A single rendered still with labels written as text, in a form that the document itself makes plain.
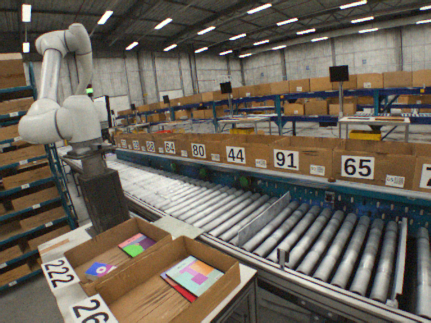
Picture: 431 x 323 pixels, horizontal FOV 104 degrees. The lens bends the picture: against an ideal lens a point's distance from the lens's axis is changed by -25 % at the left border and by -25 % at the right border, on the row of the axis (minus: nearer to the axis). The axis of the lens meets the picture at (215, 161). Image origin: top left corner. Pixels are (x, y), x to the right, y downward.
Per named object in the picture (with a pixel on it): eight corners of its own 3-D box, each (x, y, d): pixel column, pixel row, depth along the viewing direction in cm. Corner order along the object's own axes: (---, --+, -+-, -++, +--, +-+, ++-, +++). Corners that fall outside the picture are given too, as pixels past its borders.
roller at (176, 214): (167, 221, 125) (166, 214, 124) (226, 190, 160) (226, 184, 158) (172, 223, 121) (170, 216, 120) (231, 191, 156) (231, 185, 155)
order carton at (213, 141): (189, 159, 189) (186, 140, 184) (213, 150, 208) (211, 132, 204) (224, 164, 161) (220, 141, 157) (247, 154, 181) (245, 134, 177)
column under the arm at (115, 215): (101, 247, 94) (79, 184, 86) (84, 230, 111) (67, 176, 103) (143, 225, 113) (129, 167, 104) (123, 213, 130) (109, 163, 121)
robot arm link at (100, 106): (109, 119, 161) (93, 122, 157) (106, 99, 157) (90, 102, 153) (107, 119, 151) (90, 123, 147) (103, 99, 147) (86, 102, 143)
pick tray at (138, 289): (103, 307, 60) (92, 286, 58) (186, 253, 87) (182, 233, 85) (149, 370, 41) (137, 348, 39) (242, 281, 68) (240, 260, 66)
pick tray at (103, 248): (70, 271, 78) (61, 252, 75) (140, 232, 106) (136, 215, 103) (95, 308, 60) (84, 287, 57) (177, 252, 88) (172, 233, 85)
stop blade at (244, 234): (238, 248, 91) (237, 231, 89) (288, 205, 122) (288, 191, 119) (240, 248, 91) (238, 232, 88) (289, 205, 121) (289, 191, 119)
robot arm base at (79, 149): (82, 157, 85) (79, 144, 84) (66, 154, 98) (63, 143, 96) (117, 146, 100) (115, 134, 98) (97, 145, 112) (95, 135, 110)
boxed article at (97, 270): (97, 268, 79) (95, 261, 78) (122, 273, 76) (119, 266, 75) (87, 279, 73) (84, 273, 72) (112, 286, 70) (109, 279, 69)
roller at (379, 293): (365, 309, 53) (369, 299, 51) (386, 227, 87) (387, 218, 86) (382, 316, 49) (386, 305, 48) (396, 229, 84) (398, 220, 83)
